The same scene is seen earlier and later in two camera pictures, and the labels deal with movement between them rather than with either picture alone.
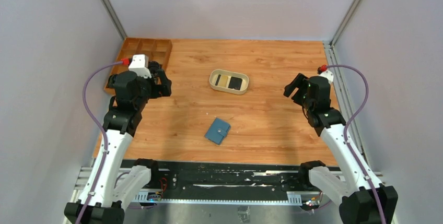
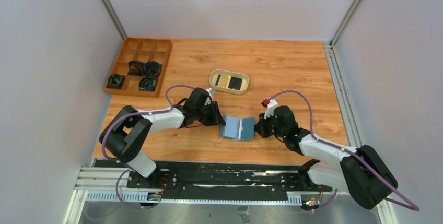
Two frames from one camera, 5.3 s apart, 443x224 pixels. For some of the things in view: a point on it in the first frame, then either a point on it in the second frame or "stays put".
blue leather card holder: x=217 y=131 -> x=237 y=129
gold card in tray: x=223 y=81 stays put
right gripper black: x=301 y=82 -> x=260 y=127
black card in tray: x=235 y=83 stays put
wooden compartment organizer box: x=158 y=50 stays put
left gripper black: x=163 y=89 -> x=216 y=119
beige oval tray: x=229 y=82 stays put
